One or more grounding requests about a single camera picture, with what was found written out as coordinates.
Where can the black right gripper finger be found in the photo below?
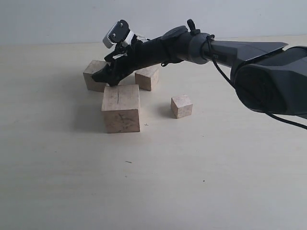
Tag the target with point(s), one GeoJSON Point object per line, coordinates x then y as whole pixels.
{"type": "Point", "coordinates": [104, 75]}
{"type": "Point", "coordinates": [110, 57]}

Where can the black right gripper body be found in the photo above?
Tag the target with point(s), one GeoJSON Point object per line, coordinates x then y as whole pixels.
{"type": "Point", "coordinates": [131, 58]}

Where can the third largest wooden cube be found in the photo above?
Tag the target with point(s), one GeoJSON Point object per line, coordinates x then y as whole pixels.
{"type": "Point", "coordinates": [147, 78]}

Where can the smallest wooden cube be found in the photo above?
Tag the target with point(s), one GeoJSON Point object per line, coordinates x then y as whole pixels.
{"type": "Point", "coordinates": [181, 106]}

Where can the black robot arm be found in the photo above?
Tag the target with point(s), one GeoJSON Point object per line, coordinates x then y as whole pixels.
{"type": "Point", "coordinates": [267, 76]}

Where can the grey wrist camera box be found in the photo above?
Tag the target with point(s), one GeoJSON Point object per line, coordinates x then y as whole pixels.
{"type": "Point", "coordinates": [119, 33]}

